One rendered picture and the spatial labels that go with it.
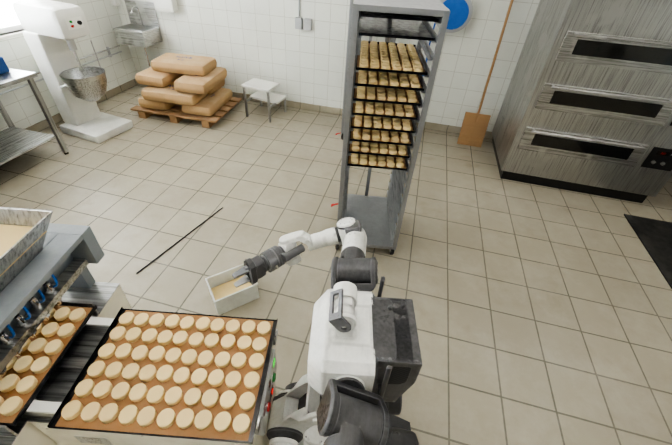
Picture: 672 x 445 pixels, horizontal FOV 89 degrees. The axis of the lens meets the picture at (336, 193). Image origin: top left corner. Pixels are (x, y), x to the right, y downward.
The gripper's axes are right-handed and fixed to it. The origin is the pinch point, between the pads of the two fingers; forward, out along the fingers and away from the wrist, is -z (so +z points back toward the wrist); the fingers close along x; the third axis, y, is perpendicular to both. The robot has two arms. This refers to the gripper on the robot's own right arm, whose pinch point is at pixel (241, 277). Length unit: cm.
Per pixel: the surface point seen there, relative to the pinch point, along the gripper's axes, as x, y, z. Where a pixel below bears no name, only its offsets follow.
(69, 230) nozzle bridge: 15, -47, -41
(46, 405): -13, -5, -66
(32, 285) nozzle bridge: 15, -26, -55
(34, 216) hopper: 27, -45, -47
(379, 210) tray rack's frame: -88, -56, 158
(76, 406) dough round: -11, 3, -59
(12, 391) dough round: -13, -16, -73
